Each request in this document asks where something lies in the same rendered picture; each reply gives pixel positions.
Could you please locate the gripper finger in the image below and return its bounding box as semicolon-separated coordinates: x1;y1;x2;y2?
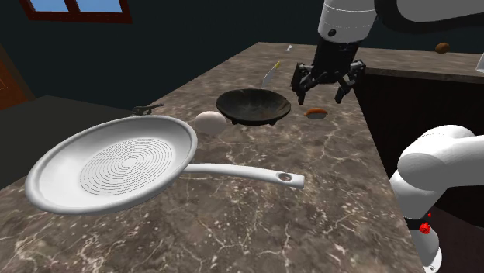
334;60;367;105
290;62;327;106

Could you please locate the orange and white sushi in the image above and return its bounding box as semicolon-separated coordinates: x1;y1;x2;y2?
304;107;329;121

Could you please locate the black bowl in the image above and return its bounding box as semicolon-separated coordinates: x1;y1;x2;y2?
216;88;292;126

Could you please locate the white egg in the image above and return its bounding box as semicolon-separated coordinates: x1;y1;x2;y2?
194;110;229;137

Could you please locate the dark robot stand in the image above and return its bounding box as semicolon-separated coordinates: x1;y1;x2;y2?
430;206;484;273

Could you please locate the white frying pan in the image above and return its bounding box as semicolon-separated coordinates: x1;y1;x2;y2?
24;114;306;216

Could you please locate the red-framed window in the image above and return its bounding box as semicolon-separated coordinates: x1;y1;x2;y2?
19;0;133;25

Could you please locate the brown door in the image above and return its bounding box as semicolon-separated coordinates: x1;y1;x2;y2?
0;43;37;112

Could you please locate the yellow-handled knife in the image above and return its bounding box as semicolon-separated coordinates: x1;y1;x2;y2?
261;60;282;89

